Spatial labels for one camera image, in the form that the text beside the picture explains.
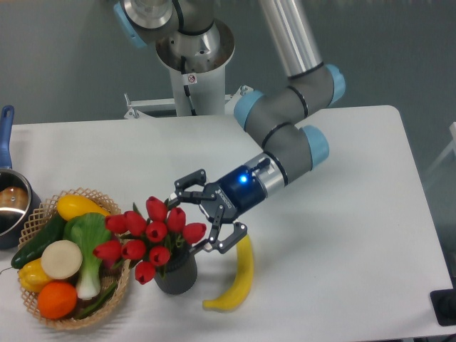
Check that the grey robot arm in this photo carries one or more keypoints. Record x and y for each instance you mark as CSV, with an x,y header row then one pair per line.
x,y
196,47

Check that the yellow banana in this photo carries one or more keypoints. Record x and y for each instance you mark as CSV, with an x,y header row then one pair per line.
x,y
236,294

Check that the dark green cucumber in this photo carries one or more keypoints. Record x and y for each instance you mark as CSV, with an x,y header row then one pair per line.
x,y
34,248

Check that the purple sweet potato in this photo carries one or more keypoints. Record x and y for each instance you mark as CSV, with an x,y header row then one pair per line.
x,y
110,266

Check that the yellow bell pepper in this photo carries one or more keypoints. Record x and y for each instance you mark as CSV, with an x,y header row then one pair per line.
x,y
32,277

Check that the yellow squash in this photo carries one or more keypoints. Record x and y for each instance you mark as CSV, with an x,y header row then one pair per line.
x,y
72,206

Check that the blue saucepan with handle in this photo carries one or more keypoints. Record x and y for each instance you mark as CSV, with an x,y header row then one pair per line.
x,y
18,199

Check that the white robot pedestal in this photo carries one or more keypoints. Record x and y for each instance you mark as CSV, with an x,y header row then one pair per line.
x,y
193,94

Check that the orange fruit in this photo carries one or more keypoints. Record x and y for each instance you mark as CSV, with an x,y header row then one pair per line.
x,y
57,299

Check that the red tulip bouquet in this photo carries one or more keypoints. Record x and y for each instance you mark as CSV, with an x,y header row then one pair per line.
x,y
158,245

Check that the black box at table edge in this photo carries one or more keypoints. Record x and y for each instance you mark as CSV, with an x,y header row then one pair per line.
x,y
443,302

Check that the dark grey ribbed vase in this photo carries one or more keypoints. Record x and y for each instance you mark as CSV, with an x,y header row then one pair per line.
x,y
180,274

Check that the green bean pod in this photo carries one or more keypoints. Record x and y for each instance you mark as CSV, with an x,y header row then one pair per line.
x,y
98,303

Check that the white round radish slice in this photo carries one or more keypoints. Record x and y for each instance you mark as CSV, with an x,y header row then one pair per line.
x,y
61,260

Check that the green bok choy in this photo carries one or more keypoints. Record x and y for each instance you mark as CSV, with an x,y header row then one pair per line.
x,y
87,232

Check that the woven wicker basket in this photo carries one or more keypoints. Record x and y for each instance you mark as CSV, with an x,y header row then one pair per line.
x,y
35,223

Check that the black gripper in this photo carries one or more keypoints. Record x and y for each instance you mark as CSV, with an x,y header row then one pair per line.
x,y
237,192

